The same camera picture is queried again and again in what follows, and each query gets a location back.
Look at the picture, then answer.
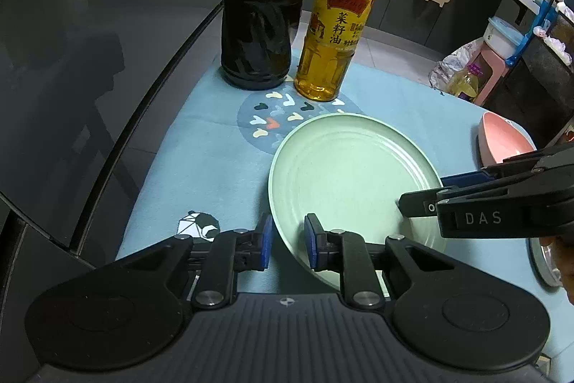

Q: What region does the green plate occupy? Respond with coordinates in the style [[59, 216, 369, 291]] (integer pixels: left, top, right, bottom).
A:
[[268, 113, 448, 290]]

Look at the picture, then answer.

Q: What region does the dark vinegar bottle green label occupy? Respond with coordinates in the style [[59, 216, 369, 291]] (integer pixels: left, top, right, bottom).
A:
[[221, 0, 320, 90]]

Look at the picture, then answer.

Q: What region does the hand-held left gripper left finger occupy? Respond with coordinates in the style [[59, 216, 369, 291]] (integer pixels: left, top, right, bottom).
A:
[[114, 212, 274, 311]]

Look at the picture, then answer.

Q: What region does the printed plastic bag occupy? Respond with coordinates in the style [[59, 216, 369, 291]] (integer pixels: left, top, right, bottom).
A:
[[428, 44, 471, 97]]

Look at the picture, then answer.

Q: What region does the pink stool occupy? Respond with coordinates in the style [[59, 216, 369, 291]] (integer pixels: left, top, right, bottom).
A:
[[464, 42, 512, 106]]

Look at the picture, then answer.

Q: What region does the pink bowl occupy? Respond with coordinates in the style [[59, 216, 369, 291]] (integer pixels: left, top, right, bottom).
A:
[[476, 111, 536, 168]]

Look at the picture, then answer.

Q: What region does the blue printed tablecloth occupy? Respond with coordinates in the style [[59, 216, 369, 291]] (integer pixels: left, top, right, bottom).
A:
[[116, 62, 574, 366]]

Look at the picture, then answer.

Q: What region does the plastic container blue lid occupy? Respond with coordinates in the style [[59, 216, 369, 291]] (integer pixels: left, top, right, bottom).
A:
[[483, 16, 525, 57]]

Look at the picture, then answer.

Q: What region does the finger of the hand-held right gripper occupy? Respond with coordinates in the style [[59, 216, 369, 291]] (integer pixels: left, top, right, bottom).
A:
[[398, 168, 544, 219], [441, 151, 546, 188]]

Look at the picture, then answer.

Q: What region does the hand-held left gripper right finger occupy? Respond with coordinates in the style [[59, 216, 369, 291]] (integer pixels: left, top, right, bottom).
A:
[[304, 212, 453, 311]]

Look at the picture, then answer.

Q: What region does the person's right hand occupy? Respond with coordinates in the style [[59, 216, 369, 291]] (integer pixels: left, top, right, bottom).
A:
[[540, 236, 574, 307]]

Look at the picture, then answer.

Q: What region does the blue plastic handle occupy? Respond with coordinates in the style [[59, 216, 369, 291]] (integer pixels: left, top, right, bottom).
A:
[[507, 0, 561, 67]]

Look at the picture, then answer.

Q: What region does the black mesh storage cart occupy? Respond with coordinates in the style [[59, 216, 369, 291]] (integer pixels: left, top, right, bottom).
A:
[[486, 0, 574, 150]]

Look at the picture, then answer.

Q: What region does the large yellow oil jug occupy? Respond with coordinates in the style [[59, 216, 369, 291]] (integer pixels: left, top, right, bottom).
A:
[[446, 66, 481, 103]]

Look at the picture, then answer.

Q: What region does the stainless steel bowl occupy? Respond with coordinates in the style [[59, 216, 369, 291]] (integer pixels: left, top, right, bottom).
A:
[[529, 237, 561, 287]]

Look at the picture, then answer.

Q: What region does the yellow cooking oil bottle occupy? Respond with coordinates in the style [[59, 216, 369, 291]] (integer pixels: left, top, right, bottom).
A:
[[293, 0, 390, 102]]

